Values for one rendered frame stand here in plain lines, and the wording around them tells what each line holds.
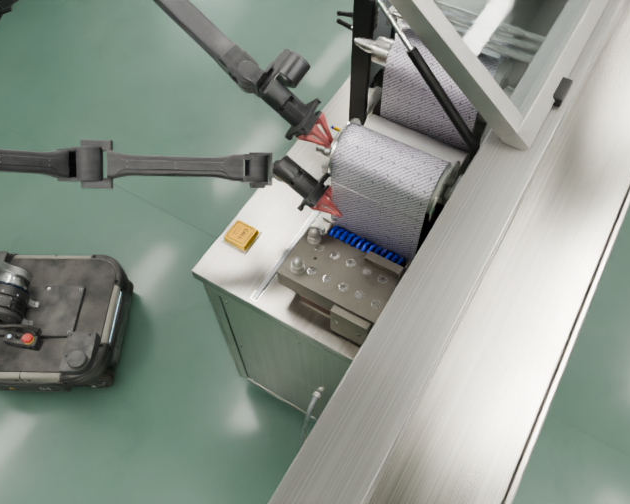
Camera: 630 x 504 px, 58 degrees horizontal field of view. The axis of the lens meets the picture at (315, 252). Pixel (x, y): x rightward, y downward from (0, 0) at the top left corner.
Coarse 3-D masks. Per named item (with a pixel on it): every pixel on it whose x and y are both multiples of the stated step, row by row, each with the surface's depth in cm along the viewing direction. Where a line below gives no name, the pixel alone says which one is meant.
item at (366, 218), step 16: (336, 192) 137; (352, 192) 134; (352, 208) 139; (368, 208) 135; (384, 208) 132; (336, 224) 149; (352, 224) 145; (368, 224) 141; (384, 224) 137; (400, 224) 133; (416, 224) 130; (368, 240) 146; (384, 240) 142; (400, 240) 138; (416, 240) 135; (400, 256) 144
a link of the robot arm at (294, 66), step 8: (280, 56) 129; (288, 56) 128; (296, 56) 127; (240, 64) 126; (248, 64) 126; (272, 64) 128; (280, 64) 128; (288, 64) 127; (296, 64) 127; (304, 64) 128; (240, 72) 126; (248, 72) 126; (256, 72) 126; (264, 72) 126; (288, 72) 127; (296, 72) 128; (304, 72) 129; (256, 80) 126; (264, 80) 129; (296, 80) 128; (256, 88) 128
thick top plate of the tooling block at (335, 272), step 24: (336, 240) 146; (288, 264) 143; (312, 264) 143; (336, 264) 143; (360, 264) 142; (312, 288) 139; (336, 288) 139; (360, 288) 139; (384, 288) 139; (360, 312) 136
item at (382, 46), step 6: (384, 36) 137; (378, 42) 135; (384, 42) 135; (390, 42) 135; (378, 48) 135; (384, 48) 135; (390, 48) 134; (372, 54) 137; (378, 54) 136; (384, 54) 135; (372, 60) 139; (378, 60) 137; (384, 60) 136
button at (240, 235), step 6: (240, 222) 163; (234, 228) 162; (240, 228) 162; (246, 228) 162; (252, 228) 161; (228, 234) 161; (234, 234) 161; (240, 234) 160; (246, 234) 160; (252, 234) 160; (228, 240) 160; (234, 240) 159; (240, 240) 159; (246, 240) 159; (252, 240) 161; (240, 246) 159; (246, 246) 160
